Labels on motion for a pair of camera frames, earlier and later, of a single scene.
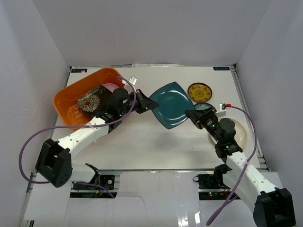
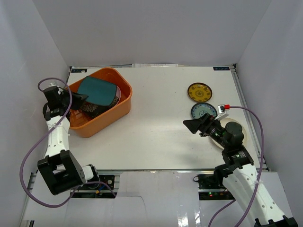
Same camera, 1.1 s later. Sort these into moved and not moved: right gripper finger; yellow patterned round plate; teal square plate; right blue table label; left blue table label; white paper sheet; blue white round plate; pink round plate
Moved: right gripper finger; pink round plate; teal square plate
Not moved: right blue table label; left blue table label; blue white round plate; yellow patterned round plate; white paper sheet
